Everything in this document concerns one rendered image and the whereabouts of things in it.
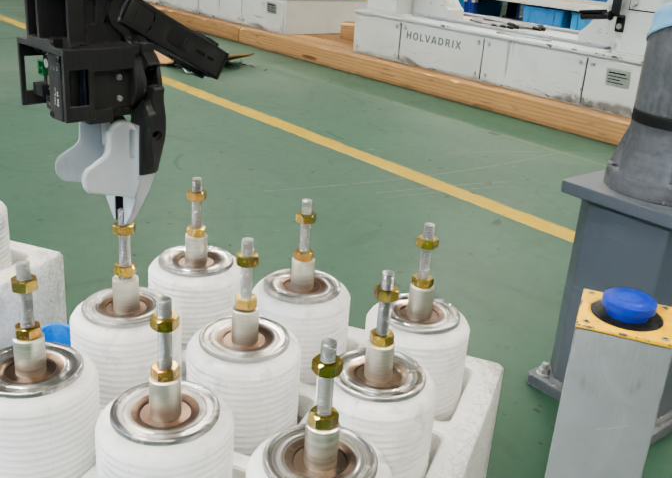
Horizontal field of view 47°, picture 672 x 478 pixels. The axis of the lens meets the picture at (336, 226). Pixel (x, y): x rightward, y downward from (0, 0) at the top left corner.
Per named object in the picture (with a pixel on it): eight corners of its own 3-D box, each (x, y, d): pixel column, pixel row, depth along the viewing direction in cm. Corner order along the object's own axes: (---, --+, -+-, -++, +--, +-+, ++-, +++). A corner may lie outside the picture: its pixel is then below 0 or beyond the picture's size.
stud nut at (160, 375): (169, 385, 52) (169, 374, 52) (146, 380, 53) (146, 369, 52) (183, 371, 54) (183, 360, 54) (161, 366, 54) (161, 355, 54)
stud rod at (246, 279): (251, 325, 64) (254, 241, 61) (239, 326, 64) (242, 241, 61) (250, 320, 65) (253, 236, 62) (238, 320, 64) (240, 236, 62)
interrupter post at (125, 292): (106, 310, 68) (105, 277, 67) (128, 302, 70) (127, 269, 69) (124, 319, 67) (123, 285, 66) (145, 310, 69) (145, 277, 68)
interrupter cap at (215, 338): (305, 354, 64) (306, 346, 63) (220, 375, 60) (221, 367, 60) (264, 315, 70) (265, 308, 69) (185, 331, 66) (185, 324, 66)
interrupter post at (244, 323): (263, 346, 64) (265, 311, 63) (237, 352, 63) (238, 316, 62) (251, 333, 66) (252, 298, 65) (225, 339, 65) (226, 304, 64)
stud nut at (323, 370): (307, 366, 49) (308, 354, 48) (331, 360, 49) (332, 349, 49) (322, 382, 47) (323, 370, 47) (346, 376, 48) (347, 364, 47)
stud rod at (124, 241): (134, 289, 68) (132, 208, 65) (125, 293, 67) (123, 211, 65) (125, 286, 68) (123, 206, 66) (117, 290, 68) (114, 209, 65)
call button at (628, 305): (600, 304, 62) (605, 281, 62) (652, 315, 61) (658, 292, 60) (596, 325, 59) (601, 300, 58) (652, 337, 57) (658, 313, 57)
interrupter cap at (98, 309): (63, 311, 68) (63, 303, 67) (132, 284, 74) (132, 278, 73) (119, 340, 64) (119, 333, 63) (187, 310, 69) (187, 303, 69)
